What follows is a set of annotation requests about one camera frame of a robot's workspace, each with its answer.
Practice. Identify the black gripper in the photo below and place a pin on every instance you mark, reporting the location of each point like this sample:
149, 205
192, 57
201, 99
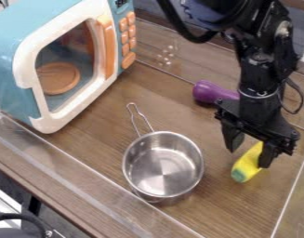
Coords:
254, 115

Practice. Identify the yellow toy banana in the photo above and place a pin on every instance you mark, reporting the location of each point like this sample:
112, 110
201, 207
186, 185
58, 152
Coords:
246, 167

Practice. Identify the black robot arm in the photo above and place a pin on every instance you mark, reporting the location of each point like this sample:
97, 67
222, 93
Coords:
260, 28

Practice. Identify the silver metal pot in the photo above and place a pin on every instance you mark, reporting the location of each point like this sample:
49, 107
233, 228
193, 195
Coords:
164, 163

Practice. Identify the purple toy eggplant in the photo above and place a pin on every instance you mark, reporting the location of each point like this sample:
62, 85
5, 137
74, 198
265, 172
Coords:
209, 92

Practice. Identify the clear acrylic barrier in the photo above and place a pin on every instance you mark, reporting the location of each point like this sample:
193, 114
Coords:
93, 202

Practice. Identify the blue toy microwave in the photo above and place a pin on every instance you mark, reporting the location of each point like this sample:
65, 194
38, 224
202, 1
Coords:
65, 49

